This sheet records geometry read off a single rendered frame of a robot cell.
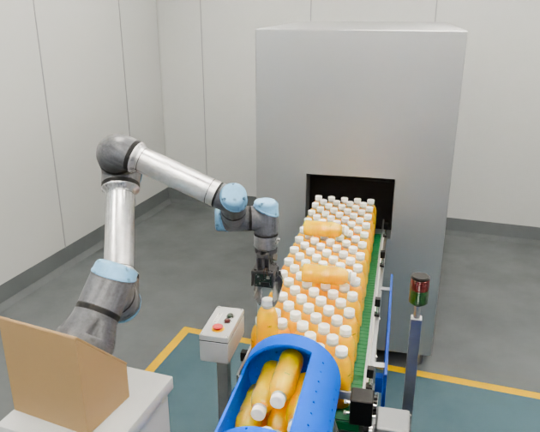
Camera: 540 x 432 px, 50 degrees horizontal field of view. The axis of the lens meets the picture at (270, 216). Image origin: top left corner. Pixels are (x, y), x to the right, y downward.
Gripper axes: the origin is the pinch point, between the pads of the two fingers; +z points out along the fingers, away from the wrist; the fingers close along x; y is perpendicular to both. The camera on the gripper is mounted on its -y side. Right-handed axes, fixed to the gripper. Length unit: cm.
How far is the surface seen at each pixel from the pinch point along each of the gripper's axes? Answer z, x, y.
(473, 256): 119, 112, -340
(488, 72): -36, 111, -396
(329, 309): 10.3, 18.6, -17.4
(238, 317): 11.0, -11.6, -6.1
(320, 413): 3, 24, 47
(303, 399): 0, 20, 47
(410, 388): 39, 49, -18
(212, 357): 19.0, -17.0, 7.6
